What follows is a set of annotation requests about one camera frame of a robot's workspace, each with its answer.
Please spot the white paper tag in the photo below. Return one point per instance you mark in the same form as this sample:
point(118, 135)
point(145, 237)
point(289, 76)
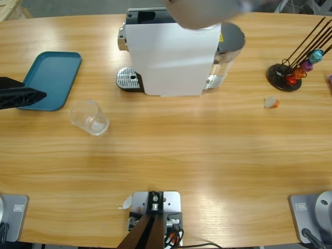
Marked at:
point(127, 202)

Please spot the purple coffee capsule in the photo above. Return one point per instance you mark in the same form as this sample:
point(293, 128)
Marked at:
point(308, 65)

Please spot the white capsule coffee machine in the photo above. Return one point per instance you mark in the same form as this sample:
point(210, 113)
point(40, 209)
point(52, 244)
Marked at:
point(168, 57)

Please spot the black capsule holder with rods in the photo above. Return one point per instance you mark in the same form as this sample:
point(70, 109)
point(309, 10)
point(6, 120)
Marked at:
point(278, 75)

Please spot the white mount block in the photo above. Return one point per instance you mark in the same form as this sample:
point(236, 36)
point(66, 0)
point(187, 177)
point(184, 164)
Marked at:
point(171, 202)

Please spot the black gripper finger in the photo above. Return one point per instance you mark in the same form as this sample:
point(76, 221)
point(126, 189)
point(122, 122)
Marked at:
point(38, 96)
point(10, 84)

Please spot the red coffee capsule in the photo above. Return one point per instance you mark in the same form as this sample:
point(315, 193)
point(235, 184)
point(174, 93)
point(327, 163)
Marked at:
point(291, 80)

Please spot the teal coffee capsule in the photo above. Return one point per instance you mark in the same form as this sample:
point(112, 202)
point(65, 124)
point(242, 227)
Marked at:
point(317, 56)

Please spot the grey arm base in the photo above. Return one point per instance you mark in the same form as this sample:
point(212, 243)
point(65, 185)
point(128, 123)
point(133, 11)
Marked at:
point(303, 220)
point(15, 218)

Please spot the gold orange coffee capsule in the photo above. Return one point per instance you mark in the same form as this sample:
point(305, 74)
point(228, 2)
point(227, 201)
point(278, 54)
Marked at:
point(299, 74)

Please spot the clear glass cup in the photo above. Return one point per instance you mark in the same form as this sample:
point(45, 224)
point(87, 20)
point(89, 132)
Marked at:
point(77, 114)

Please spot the teal plastic tray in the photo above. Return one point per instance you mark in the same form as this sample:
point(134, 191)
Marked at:
point(54, 75)

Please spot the metal drip tray grille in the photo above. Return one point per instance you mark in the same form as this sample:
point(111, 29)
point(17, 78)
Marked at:
point(127, 77)

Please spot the purple tissue pack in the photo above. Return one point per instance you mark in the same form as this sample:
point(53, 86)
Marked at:
point(330, 79)

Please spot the dark camera post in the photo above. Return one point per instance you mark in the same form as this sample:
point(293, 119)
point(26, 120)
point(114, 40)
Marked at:
point(145, 233)

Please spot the grey metal stool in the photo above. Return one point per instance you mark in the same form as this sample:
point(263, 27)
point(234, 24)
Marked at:
point(281, 5)

